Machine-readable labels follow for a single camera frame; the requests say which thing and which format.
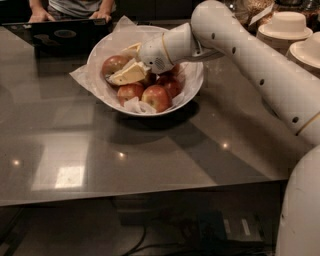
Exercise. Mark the red apple front right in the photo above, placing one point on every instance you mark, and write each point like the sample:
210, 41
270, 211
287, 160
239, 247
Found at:
157, 97

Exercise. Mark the red apple middle right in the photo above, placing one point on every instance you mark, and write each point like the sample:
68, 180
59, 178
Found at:
171, 83

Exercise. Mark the white paper bowl on stack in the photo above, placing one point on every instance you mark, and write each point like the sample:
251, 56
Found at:
286, 25

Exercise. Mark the small yellow-red apple centre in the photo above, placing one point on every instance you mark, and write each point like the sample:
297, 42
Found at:
149, 80

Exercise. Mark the person's right hand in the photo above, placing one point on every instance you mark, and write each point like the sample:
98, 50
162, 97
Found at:
40, 15

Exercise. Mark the dark box under table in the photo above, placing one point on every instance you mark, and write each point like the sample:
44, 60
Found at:
218, 226

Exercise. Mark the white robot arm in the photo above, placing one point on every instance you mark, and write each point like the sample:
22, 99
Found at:
292, 92

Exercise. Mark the black laptop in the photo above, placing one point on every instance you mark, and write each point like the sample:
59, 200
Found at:
62, 37

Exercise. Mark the red apple front left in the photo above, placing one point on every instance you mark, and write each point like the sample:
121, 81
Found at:
129, 91

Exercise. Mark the white paper bowl front stack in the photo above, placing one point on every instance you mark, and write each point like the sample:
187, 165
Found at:
307, 52

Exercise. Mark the person's left hand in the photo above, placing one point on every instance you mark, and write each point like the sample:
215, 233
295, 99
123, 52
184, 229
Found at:
101, 15

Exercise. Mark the white paper liner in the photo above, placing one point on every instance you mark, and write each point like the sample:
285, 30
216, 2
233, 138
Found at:
88, 76

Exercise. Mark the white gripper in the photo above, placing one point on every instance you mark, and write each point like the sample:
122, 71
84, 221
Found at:
152, 54

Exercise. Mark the glass jar with cereal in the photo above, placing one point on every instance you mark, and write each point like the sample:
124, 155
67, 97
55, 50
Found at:
240, 9

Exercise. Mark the large red apple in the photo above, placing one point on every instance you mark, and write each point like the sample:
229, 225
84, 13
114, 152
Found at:
113, 64

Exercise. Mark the back stack of paper plates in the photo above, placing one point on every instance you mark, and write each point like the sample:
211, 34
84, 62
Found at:
279, 45

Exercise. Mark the red apple back right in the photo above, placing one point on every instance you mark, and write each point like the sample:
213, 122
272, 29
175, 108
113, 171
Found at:
175, 70

